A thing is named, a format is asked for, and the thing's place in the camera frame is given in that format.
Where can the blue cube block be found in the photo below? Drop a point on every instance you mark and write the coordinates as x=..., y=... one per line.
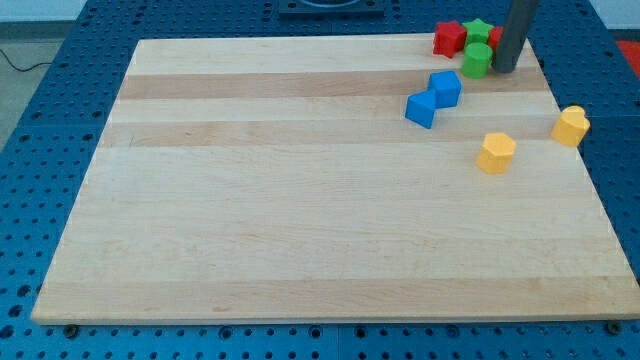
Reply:
x=447, y=87

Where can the blue triangular block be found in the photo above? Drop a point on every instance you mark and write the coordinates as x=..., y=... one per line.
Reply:
x=421, y=108

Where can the yellow hexagon block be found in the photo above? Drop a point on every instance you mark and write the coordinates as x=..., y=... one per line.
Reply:
x=496, y=153

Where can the red star block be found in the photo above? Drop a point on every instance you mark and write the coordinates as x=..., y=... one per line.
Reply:
x=449, y=38

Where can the green cylinder block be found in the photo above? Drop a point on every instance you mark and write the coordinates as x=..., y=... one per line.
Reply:
x=477, y=59

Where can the green star block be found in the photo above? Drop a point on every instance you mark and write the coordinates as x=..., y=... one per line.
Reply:
x=477, y=31

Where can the red block behind rod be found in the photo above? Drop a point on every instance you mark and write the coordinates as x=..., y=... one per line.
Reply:
x=494, y=37

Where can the yellow heart block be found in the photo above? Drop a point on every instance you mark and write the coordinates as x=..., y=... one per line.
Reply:
x=571, y=126

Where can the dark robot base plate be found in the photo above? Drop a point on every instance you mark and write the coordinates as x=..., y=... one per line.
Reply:
x=296, y=8

